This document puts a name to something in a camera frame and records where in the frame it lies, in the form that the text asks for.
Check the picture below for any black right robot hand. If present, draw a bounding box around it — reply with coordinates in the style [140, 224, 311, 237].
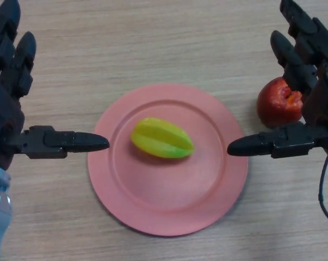
[227, 0, 328, 164]

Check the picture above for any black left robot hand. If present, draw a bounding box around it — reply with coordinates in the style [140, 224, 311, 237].
[0, 0, 110, 171]

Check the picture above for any red apple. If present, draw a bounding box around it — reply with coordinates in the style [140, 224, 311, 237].
[256, 77, 303, 127]

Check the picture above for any yellow green starfruit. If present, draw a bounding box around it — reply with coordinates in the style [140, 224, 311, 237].
[130, 116, 195, 159]

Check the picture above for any pink round plate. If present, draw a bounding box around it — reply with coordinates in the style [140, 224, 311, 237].
[86, 83, 249, 237]

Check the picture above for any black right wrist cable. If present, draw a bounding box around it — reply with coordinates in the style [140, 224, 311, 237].
[318, 156, 328, 228]

